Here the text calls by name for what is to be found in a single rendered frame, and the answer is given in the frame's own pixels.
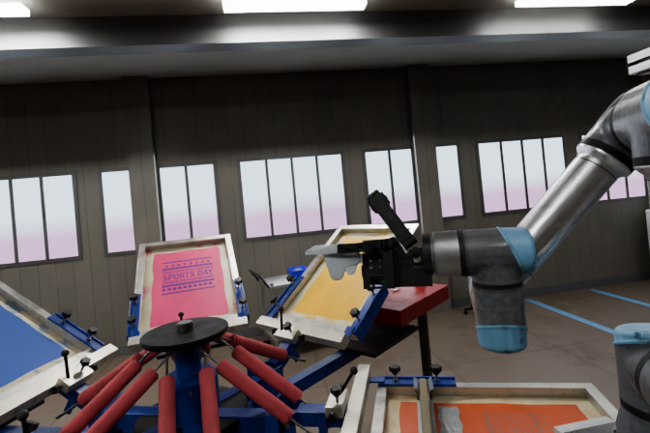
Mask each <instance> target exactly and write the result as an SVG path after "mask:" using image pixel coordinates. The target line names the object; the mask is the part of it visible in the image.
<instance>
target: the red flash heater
mask: <svg viewBox="0 0 650 433"><path fill-rule="evenodd" d="M394 289H399V290H398V291H397V292H394V291H392V290H394ZM388 291H389V294H388V296H387V298H386V300H385V302H384V303H383V304H382V306H381V308H380V310H379V312H378V313H377V315H376V317H375V319H374V321H373V322H374V323H380V324H386V325H391V326H397V327H403V326H405V325H407V324H408V323H410V322H411V321H413V320H415V319H416V318H418V317H420V316H421V315H423V314H425V313H426V312H428V311H430V310H431V309H433V308H434V307H436V306H438V305H439V304H441V303H443V302H445V301H447V300H448V299H450V296H449V286H448V285H445V284H434V283H432V286H419V287H396V288H391V289H388Z"/></svg>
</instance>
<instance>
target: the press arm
mask: <svg viewBox="0 0 650 433"><path fill-rule="evenodd" d="M325 406H326V404H318V403H300V405H299V407H298V409H297V411H296V421H297V422H298V423H300V424H301V425H302V426H304V427H318V418H326V415H325ZM347 406H348V405H347V404H346V408H345V411H344V415H343V419H337V421H336V422H335V423H334V424H331V423H330V422H329V421H328V420H327V427H337V428H342V425H343V421H344V417H345V413H346V409H347Z"/></svg>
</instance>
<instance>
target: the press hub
mask: <svg viewBox="0 0 650 433"><path fill-rule="evenodd" d="M227 331H228V322H227V321H226V320H224V319H222V318H219V317H196V318H189V319H184V320H179V321H175V322H171V323H168V324H164V325H161V326H159V327H156V328H154V329H152V330H150V331H148V332H147V333H145V334H144V335H142V336H141V337H140V339H139V345H140V347H141V348H142V349H143V350H146V351H149V352H174V351H175V352H174V358H175V369H176V370H175V371H173V372H171V373H169V374H168V375H171V376H173V377H174V378H175V398H176V433H183V428H184V427H186V426H191V425H195V424H198V423H201V428H202V415H201V402H200V387H199V371H200V370H201V369H202V368H204V367H205V364H201V358H200V351H199V350H198V349H196V348H195V347H197V346H198V347H199V346H200V345H203V344H206V343H209V342H211V341H214V340H216V339H218V338H219V337H221V336H223V335H224V334H225V333H226V332H227ZM199 348H200V347H199ZM207 366H210V367H212V368H214V370H215V380H216V390H217V398H218V408H248V399H247V398H246V396H245V395H244V394H243V393H242V392H241V391H240V392H238V393H236V394H234V395H232V396H230V397H229V398H227V399H225V400H224V401H222V402H220V393H221V392H223V391H225V390H228V389H229V387H223V386H219V380H218V373H217V372H216V371H217V369H216V368H215V367H214V366H212V365H208V364H207ZM158 422H159V417H157V416H140V417H139V419H138V420H137V421H136V423H135V424H134V427H133V433H142V432H144V431H146V430H148V429H150V428H152V427H154V426H156V425H158ZM239 423H240V422H239V419H237V418H220V428H221V433H229V432H230V431H232V430H233V429H234V428H235V427H236V426H237V425H238V424H239Z"/></svg>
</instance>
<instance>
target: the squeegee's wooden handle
mask: <svg viewBox="0 0 650 433"><path fill-rule="evenodd" d="M419 391H420V404H421V419H422V432H423V433H432V424H431V415H430V406H429V398H428V382H427V379H425V378H420V379H419Z"/></svg>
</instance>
